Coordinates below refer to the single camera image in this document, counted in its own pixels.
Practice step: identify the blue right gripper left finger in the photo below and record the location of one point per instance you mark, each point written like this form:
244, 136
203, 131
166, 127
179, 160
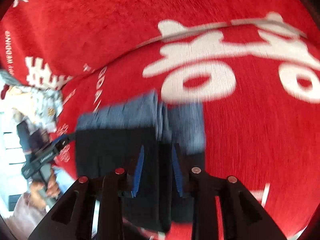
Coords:
121, 183

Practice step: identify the person's left hand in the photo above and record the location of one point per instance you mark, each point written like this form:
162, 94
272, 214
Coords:
39, 192

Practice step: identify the black pants blue waistband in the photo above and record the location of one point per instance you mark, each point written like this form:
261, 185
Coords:
154, 135

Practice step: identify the red pillow white characters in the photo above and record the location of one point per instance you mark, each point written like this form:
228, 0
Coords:
63, 36

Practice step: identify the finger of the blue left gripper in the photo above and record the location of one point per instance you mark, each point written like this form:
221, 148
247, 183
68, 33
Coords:
72, 137
63, 139

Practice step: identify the red bedspread white characters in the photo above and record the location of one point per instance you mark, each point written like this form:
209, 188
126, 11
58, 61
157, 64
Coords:
257, 80

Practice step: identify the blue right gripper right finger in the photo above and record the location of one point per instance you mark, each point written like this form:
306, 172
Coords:
192, 182

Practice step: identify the light floral patterned cloth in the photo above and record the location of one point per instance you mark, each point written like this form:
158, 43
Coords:
41, 106

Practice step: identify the person's left forearm sleeve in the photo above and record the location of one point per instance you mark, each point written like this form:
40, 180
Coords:
30, 209

